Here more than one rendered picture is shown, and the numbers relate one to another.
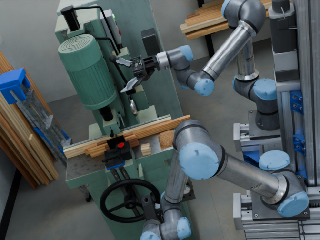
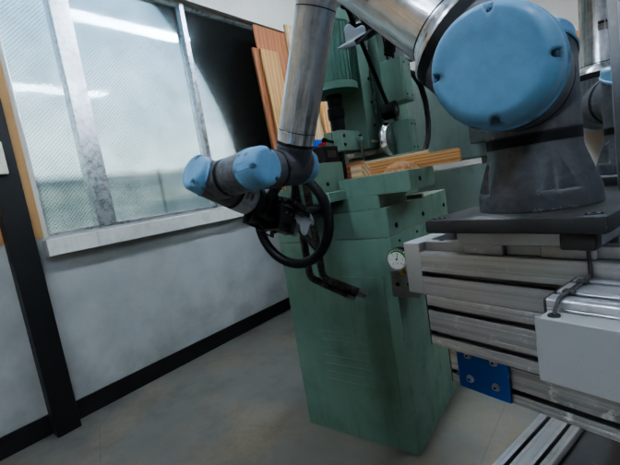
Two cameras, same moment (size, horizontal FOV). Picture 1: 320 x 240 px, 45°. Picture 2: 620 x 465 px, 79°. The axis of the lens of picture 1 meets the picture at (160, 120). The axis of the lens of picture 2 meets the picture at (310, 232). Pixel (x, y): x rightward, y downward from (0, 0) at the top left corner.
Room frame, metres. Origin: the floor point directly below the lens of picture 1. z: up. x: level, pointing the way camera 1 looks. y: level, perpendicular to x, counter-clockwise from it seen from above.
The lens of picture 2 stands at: (0.41, -0.40, 0.89)
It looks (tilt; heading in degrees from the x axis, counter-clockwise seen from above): 7 degrees down; 34
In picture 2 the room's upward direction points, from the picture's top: 9 degrees counter-clockwise
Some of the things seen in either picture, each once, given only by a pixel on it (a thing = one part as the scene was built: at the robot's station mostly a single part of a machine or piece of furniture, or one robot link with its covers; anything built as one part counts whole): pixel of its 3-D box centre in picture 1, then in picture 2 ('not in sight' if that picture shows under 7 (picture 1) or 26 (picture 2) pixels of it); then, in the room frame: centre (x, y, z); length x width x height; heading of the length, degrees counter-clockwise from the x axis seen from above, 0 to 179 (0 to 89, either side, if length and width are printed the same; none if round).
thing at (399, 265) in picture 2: (185, 188); (399, 261); (1.40, -0.01, 0.65); 0.06 x 0.04 x 0.08; 87
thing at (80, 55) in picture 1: (88, 72); (327, 50); (1.63, 0.24, 1.35); 0.18 x 0.18 x 0.31
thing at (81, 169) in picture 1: (123, 160); (331, 191); (1.52, 0.25, 0.87); 0.61 x 0.30 x 0.06; 87
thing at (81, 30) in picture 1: (74, 25); not in sight; (1.77, 0.24, 1.53); 0.08 x 0.08 x 0.17; 87
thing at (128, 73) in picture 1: (125, 65); (398, 82); (1.83, 0.08, 1.22); 0.09 x 0.08 x 0.15; 177
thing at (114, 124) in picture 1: (112, 123); (343, 144); (1.65, 0.24, 1.03); 0.14 x 0.07 x 0.09; 177
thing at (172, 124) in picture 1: (137, 135); (371, 170); (1.62, 0.14, 0.92); 0.59 x 0.02 x 0.04; 87
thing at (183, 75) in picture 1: (186, 76); not in sight; (1.49, -0.18, 1.24); 0.11 x 0.08 x 0.11; 20
